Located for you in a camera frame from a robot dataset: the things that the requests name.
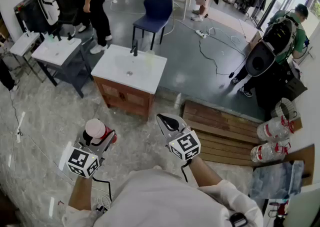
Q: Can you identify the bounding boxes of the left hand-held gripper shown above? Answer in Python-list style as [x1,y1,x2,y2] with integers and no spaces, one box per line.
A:
[66,130,118,179]

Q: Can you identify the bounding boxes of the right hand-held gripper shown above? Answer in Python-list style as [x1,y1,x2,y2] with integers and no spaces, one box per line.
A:
[156,113,202,162]

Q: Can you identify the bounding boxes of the pink cup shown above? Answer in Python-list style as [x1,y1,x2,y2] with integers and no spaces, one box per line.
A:
[84,118,118,146]

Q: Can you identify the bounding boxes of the person's left forearm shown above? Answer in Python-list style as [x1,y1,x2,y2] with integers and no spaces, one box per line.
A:
[67,174,94,212]

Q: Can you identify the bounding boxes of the person's right forearm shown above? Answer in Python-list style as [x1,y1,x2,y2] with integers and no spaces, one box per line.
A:
[187,155,223,188]

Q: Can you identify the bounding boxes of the wooden slatted platform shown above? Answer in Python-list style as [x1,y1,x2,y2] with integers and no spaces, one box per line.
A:
[180,99,303,167]

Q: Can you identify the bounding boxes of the person's white shirt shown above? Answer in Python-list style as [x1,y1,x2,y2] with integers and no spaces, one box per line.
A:
[61,165,265,227]

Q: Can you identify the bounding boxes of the white sink wooden cabinet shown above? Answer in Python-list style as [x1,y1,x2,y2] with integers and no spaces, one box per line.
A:
[90,44,168,122]

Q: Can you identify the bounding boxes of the tall black faucet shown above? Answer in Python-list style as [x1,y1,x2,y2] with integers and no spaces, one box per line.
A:
[129,39,139,57]

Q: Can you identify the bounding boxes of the large clear water bottle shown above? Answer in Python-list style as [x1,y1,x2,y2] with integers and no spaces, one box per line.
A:
[250,139,292,164]
[256,115,295,143]

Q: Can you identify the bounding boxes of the white sink grey stand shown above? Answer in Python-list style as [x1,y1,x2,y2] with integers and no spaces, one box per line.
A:
[31,36,94,99]

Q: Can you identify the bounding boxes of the white pleated cylinder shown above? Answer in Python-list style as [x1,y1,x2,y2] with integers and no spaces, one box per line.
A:
[271,97,298,122]

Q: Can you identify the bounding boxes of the black cabinet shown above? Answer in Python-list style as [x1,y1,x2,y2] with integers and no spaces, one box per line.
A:
[256,60,309,122]

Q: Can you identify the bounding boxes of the clear plastic bag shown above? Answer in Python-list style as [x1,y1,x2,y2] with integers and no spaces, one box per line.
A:
[249,160,305,200]

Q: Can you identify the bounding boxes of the cardboard box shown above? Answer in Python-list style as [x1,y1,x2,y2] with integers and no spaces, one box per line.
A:
[249,29,264,51]

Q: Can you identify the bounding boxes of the small white sink metal legs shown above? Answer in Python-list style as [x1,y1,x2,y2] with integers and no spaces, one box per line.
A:
[9,30,49,84]

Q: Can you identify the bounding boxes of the beige floor mat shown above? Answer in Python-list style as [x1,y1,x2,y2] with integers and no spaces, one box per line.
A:
[206,7,261,45]

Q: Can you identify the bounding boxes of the blue chair black legs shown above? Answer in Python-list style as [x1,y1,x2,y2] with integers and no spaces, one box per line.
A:
[131,0,174,51]

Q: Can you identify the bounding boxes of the black office chair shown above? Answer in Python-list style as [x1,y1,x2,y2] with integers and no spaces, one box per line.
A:
[52,0,83,37]

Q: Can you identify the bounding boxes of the brown board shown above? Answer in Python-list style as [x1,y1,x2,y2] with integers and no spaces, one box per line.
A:
[252,143,315,187]

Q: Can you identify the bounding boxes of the dark hanging jacket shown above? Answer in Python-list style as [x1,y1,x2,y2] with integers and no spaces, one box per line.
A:
[246,0,267,19]

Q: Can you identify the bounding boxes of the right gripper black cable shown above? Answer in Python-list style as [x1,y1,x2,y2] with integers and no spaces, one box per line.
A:
[181,159,193,183]

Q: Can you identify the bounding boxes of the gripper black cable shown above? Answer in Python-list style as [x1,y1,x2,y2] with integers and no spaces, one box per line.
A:
[181,159,193,183]
[91,176,113,202]

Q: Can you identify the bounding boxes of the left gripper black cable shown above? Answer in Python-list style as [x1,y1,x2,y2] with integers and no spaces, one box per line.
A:
[91,176,113,202]

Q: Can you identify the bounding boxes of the thin black floor cable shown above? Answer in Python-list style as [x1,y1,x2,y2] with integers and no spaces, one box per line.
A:
[9,90,24,137]

